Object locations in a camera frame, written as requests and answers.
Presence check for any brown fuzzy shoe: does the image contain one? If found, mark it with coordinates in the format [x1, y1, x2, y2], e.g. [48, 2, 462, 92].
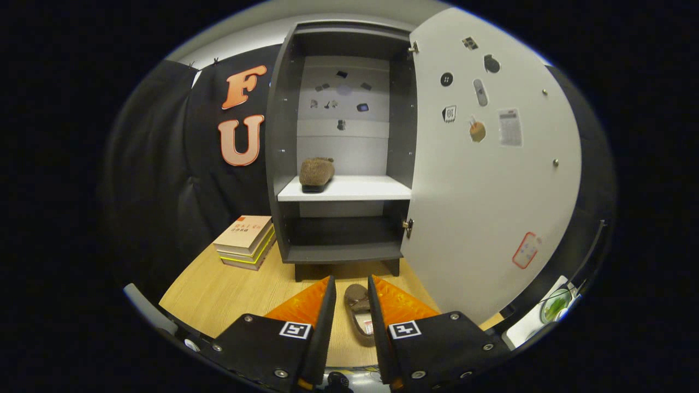
[299, 157, 335, 193]
[343, 283, 377, 348]

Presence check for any dark grey shoe cabinet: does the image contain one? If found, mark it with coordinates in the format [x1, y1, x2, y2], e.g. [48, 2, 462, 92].
[265, 21, 418, 283]

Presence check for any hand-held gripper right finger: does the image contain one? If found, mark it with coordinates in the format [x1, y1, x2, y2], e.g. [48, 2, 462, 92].
[367, 274, 513, 392]

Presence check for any black backdrop cloth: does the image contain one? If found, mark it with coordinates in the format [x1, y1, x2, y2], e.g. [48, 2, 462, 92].
[104, 44, 618, 328]

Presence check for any beige shoe cabinet door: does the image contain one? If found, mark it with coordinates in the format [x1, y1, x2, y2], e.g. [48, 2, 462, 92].
[400, 7, 583, 326]

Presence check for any tan cover book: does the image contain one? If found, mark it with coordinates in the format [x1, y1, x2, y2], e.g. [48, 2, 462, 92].
[213, 216, 274, 256]

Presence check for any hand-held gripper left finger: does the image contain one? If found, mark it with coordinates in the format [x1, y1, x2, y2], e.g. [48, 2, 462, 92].
[198, 275, 337, 391]

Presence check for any white cabinet shelf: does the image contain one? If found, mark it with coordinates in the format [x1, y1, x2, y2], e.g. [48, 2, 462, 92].
[277, 175, 412, 203]

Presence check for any white flat panel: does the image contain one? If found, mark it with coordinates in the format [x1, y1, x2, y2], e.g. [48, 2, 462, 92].
[502, 276, 580, 350]

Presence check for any round green dish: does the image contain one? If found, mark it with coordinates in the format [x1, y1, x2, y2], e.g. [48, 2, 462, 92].
[540, 288, 574, 324]

